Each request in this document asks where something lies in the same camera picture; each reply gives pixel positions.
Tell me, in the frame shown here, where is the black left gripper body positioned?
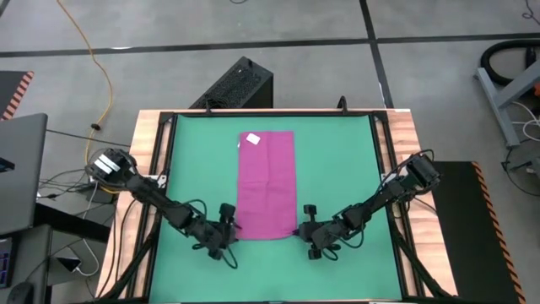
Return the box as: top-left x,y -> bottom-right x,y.
191,203 -> 238,260

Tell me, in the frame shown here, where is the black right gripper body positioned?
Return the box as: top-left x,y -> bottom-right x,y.
300,204 -> 348,261

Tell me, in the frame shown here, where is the magenta cloth towel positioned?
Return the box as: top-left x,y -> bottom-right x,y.
235,130 -> 299,242

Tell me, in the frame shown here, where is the green table mat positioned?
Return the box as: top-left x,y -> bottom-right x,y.
148,114 -> 402,303

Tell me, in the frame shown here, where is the black computer tower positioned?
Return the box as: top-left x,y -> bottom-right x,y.
189,56 -> 274,110

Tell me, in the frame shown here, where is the large black orange-striped floor mat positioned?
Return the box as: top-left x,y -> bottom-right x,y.
429,160 -> 527,304

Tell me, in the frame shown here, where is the smartphone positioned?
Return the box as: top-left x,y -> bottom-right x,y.
57,255 -> 84,274

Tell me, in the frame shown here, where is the grey side desk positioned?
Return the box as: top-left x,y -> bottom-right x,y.
0,223 -> 54,304

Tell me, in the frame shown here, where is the black computer mouse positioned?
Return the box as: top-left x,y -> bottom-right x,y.
6,281 -> 35,304

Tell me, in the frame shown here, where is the grey laptop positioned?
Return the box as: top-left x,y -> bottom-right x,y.
0,112 -> 49,236

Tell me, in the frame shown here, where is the device with blue keys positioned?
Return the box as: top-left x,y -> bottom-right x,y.
0,237 -> 16,289

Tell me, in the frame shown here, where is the grey metal stand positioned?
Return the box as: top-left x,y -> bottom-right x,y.
474,58 -> 540,148

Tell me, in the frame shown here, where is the small black orange-striped floor mat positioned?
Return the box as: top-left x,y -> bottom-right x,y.
0,70 -> 35,122

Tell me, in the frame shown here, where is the black metal table frame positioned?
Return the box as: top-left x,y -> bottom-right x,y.
94,108 -> 459,304

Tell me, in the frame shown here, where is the yellow extension cable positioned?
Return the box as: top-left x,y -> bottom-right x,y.
57,0 -> 114,166

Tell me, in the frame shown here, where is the black hose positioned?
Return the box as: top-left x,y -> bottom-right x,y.
480,39 -> 540,88

